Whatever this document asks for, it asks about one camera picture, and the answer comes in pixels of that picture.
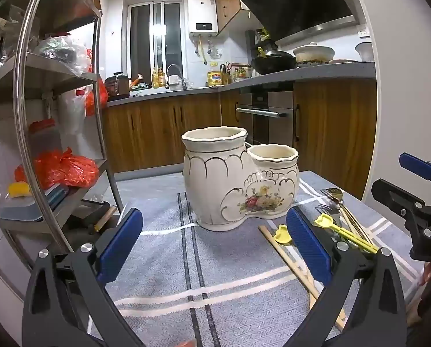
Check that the white bowl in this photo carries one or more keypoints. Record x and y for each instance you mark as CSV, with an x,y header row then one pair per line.
x,y
365,52

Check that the grey kitchen countertop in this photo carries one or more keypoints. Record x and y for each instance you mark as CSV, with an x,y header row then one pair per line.
x,y
309,74

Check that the wooden wall cabinet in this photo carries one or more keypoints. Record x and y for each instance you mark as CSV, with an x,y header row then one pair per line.
x,y
226,3

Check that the yellow sponge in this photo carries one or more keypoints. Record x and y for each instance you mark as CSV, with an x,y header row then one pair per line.
x,y
18,189

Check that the kitchen window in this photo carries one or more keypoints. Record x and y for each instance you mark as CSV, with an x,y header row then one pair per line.
x,y
157,39

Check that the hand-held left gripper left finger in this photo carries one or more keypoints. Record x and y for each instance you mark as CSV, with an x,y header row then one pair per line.
x,y
119,245

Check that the yellow oil bottle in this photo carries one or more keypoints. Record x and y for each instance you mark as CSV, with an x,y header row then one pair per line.
x,y
214,78

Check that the built-in oven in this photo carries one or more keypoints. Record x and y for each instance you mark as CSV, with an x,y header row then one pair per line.
x,y
269,115

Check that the grey striped tablecloth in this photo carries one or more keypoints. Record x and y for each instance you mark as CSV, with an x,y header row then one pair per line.
x,y
201,278

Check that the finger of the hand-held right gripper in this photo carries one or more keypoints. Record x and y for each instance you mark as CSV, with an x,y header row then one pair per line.
x,y
392,195
416,164

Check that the white water heater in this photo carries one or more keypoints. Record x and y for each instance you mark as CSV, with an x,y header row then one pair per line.
x,y
202,14

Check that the gold fork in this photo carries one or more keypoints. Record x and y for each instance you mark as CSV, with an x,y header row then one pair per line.
x,y
331,194

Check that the large orange plastic bag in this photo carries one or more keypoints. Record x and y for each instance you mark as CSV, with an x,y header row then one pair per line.
x,y
67,168

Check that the floral ceramic utensil holder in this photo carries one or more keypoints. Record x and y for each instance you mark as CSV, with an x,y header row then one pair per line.
x,y
215,184

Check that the metal shelf rack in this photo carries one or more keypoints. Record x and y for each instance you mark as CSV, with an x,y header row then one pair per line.
x,y
20,79

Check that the wooden base cabinets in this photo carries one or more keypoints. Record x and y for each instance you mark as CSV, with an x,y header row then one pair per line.
x,y
154,130

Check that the hanging orange plastic bag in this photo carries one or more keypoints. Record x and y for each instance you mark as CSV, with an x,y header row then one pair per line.
x,y
97,95

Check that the metal faucet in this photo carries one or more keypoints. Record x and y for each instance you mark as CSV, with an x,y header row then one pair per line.
x,y
174,74

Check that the white lidded pot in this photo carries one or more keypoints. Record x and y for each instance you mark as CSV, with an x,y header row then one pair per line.
x,y
314,54

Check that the white plastic bag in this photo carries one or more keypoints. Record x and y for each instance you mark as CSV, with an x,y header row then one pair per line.
x,y
73,110

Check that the amber glass bottles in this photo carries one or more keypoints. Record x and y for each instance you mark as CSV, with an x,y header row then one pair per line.
x,y
158,78

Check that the black wok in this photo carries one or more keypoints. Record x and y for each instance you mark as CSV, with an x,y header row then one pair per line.
x,y
275,62

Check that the grey tray stack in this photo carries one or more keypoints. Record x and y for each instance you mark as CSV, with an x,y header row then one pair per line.
x,y
42,202

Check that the clear plastic bag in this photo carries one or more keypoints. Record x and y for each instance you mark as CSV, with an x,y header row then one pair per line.
x,y
65,52

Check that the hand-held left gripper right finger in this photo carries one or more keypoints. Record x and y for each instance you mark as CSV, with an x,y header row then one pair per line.
x,y
305,245

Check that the black range hood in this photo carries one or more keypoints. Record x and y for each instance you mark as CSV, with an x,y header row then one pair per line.
x,y
298,0

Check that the person's right hand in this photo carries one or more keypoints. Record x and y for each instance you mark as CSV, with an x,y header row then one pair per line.
x,y
427,274

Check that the black spice rack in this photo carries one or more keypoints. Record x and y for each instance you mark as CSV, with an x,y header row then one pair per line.
x,y
260,39

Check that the yellow plastic shovel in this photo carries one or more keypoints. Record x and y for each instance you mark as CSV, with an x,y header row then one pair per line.
x,y
333,226

